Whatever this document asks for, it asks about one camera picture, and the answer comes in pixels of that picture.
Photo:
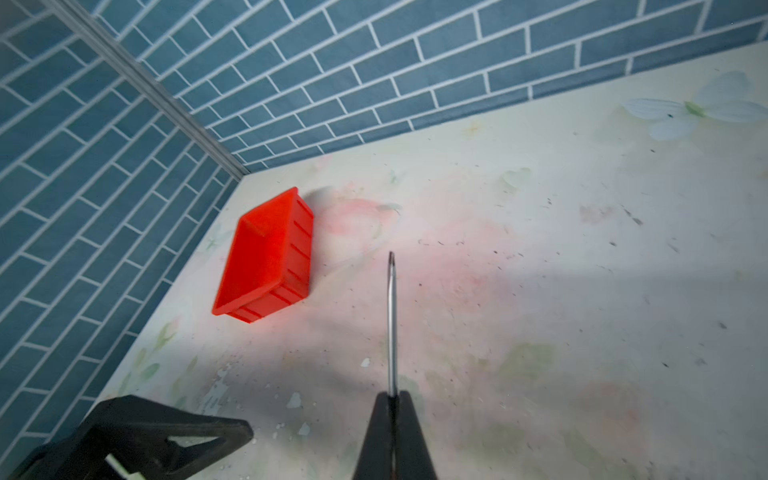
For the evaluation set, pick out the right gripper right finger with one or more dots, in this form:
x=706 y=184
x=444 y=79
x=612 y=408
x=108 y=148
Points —
x=394 y=446

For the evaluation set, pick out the red plastic bin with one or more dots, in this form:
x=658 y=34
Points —
x=269 y=263

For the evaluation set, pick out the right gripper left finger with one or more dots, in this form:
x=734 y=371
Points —
x=145 y=437

